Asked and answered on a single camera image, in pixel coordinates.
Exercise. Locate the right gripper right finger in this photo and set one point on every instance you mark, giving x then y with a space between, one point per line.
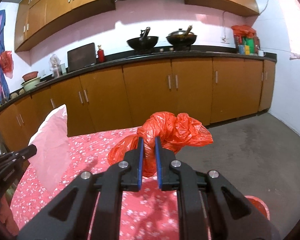
209 206

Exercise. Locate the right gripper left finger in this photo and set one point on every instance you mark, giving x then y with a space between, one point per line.
90 206

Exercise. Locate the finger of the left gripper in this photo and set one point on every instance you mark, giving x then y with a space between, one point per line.
24 154
2 163

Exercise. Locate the pink plastic bag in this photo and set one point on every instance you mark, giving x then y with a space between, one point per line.
53 150

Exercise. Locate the red plastic bag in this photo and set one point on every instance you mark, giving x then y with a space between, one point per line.
6 63
174 131

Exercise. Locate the red plastic trash basket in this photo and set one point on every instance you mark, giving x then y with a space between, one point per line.
260 205

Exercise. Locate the red floral tablecloth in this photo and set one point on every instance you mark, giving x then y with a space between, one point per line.
90 207

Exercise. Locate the green basin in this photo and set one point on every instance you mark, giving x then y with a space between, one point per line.
31 84

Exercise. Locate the red basin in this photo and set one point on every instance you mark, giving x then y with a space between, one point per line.
29 76

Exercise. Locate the clear jar in bag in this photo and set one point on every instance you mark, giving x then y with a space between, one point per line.
55 66

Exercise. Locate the hanging red plastic bag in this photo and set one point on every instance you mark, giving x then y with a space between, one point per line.
6 63

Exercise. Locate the red bottle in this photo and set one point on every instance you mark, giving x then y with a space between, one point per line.
101 56

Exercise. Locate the lower wooden cabinets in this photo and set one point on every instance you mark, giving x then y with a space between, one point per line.
211 90

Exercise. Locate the upper wooden cabinets left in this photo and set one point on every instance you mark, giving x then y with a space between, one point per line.
39 19

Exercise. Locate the black countertop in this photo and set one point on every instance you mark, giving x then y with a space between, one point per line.
128 57

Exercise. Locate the black wok left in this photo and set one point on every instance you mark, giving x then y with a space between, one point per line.
144 41

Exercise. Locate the white cup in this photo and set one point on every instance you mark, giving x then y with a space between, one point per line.
261 53

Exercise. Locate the green yellow containers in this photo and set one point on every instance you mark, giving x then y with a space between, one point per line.
246 46

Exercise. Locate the black wok with lid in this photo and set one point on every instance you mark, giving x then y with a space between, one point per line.
182 38

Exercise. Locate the red bag on counter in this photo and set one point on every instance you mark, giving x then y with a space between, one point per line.
243 33

